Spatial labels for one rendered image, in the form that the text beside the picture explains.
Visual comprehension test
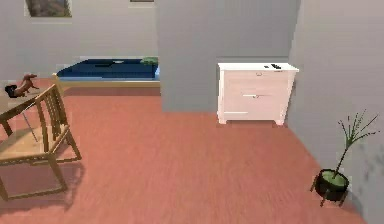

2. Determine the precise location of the wooden chair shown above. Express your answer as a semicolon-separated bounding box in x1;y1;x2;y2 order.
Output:
0;83;83;202

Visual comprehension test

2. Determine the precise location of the wooden table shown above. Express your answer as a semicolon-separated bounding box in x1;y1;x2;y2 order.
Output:
0;87;43;143

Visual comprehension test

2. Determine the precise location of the bed with blue cover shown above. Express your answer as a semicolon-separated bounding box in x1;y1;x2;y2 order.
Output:
51;57;161;90

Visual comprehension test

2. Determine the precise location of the brown dog figurine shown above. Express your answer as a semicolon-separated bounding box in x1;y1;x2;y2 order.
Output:
4;73;40;99

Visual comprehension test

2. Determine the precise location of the framed landscape picture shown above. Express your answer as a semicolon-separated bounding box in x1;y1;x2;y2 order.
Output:
24;0;73;18

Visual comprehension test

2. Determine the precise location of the green cushion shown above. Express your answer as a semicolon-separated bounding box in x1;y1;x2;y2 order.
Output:
139;56;159;66

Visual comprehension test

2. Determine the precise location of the white chest of drawers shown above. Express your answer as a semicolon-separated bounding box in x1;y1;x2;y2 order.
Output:
216;62;300;127

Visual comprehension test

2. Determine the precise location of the potted plant in black pot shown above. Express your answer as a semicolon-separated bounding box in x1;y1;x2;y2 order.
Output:
309;109;381;208

